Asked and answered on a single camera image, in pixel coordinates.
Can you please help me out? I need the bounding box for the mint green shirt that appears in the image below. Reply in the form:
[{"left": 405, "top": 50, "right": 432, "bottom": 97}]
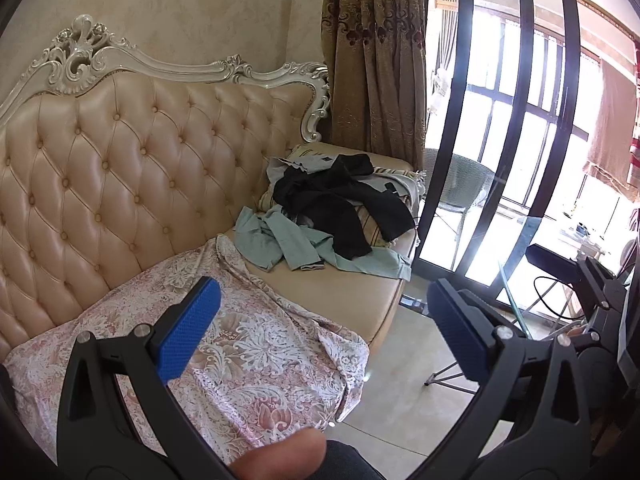
[{"left": 234, "top": 205, "right": 412, "bottom": 281}]

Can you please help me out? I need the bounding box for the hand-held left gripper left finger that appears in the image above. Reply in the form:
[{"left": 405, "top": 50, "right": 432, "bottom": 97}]
[{"left": 56, "top": 276, "right": 236, "bottom": 480}]

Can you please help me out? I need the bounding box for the black cable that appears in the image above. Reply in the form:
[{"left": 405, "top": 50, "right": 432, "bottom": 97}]
[{"left": 532, "top": 275, "right": 577, "bottom": 322}]

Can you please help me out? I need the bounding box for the pink hanging towel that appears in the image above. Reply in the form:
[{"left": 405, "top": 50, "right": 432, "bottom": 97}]
[{"left": 582, "top": 57, "right": 640, "bottom": 188}]

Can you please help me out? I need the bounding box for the brown patterned curtain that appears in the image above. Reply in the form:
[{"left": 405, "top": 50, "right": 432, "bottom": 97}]
[{"left": 320, "top": 0, "right": 431, "bottom": 171}]

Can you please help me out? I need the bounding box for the black garment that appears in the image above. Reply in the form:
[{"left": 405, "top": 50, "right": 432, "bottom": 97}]
[{"left": 272, "top": 154, "right": 416, "bottom": 261}]

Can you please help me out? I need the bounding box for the beige tufted leather sofa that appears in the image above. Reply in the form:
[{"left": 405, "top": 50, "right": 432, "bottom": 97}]
[{"left": 0, "top": 14, "right": 423, "bottom": 366}]

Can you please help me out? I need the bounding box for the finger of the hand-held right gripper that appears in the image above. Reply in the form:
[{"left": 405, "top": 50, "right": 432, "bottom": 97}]
[
  {"left": 575, "top": 257, "right": 626, "bottom": 311},
  {"left": 527, "top": 244, "right": 583, "bottom": 286}
]

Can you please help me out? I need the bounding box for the black window grille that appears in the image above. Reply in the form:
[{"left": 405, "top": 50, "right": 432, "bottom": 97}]
[{"left": 462, "top": 10, "right": 603, "bottom": 211}]

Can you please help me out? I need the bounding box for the beige striped cushion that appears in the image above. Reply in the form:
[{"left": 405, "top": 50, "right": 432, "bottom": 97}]
[{"left": 290, "top": 142, "right": 426, "bottom": 248}]

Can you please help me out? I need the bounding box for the pink floral blanket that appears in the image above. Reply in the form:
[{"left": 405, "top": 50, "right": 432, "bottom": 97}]
[{"left": 2, "top": 234, "right": 371, "bottom": 466}]

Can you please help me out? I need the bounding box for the person's left hand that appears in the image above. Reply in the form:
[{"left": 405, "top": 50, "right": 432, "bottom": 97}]
[{"left": 234, "top": 428, "right": 326, "bottom": 480}]

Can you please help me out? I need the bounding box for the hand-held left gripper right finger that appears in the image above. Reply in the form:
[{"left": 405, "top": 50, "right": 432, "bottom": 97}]
[{"left": 415, "top": 278, "right": 593, "bottom": 478}]

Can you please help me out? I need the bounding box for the glass table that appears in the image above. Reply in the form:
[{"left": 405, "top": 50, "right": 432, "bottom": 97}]
[{"left": 495, "top": 215, "right": 640, "bottom": 341}]

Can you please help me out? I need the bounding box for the grey wicker chair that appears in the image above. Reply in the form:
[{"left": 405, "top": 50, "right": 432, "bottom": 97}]
[{"left": 422, "top": 147, "right": 496, "bottom": 271}]

